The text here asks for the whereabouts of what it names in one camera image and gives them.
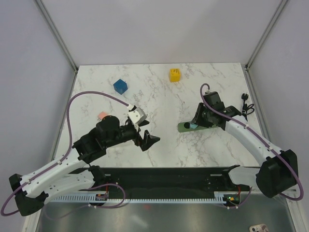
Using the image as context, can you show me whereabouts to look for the left aluminium frame post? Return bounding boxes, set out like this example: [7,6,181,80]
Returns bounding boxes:
[33,0,79,73]

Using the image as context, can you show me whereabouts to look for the teal usb charger plug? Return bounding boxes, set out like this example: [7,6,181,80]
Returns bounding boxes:
[189,123,198,129]

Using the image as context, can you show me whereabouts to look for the yellow cube adapter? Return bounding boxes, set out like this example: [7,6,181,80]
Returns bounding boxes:
[169,69,181,83]

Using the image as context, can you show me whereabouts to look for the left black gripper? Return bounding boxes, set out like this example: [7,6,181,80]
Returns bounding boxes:
[105,120,160,151]

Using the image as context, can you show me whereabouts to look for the blue cube adapter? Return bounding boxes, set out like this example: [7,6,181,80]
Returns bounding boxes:
[113,79,128,95]

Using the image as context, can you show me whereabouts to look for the aluminium frame post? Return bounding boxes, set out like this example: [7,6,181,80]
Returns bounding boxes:
[243,0,290,72]
[33,0,79,73]

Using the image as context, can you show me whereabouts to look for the green power strip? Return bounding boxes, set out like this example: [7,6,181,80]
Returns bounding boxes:
[177,122,217,133]

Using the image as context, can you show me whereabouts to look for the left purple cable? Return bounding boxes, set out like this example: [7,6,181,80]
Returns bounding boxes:
[0,90,131,217]

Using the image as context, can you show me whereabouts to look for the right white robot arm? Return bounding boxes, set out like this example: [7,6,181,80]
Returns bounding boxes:
[191,91,299,198]

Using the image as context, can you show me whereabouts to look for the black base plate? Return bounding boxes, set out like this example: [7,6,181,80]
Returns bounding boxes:
[86,166,250,201]

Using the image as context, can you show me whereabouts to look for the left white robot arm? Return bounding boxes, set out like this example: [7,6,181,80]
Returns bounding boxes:
[9,116,160,216]

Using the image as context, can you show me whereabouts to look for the white cable duct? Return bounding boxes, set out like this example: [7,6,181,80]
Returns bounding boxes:
[51,192,226,204]

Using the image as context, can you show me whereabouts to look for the right aluminium frame post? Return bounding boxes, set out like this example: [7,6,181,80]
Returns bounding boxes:
[243,0,290,72]

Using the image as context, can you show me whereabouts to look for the pink charger plug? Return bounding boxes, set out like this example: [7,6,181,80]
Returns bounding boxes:
[98,112,108,120]

